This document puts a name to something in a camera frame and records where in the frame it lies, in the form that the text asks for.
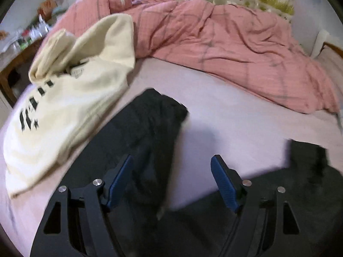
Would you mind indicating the white and wooden headboard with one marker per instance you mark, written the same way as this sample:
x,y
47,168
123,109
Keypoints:
x,y
321,38

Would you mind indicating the bed with pink sheet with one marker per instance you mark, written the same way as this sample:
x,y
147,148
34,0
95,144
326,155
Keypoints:
x,y
227,107

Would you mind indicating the pink striped quilt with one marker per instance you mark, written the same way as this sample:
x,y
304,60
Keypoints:
x,y
214,45

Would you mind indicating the wooden desk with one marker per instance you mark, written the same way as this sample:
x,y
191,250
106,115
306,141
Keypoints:
x,y
18,59

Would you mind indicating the black puffer coat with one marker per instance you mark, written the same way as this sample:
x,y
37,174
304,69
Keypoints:
x,y
150,128

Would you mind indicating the cream printed sweatshirt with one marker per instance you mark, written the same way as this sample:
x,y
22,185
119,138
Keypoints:
x,y
80,99

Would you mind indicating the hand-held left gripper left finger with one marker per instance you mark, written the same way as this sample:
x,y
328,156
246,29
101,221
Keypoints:
x,y
120,182

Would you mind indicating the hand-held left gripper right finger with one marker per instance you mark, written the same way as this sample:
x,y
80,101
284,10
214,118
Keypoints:
x,y
225,184

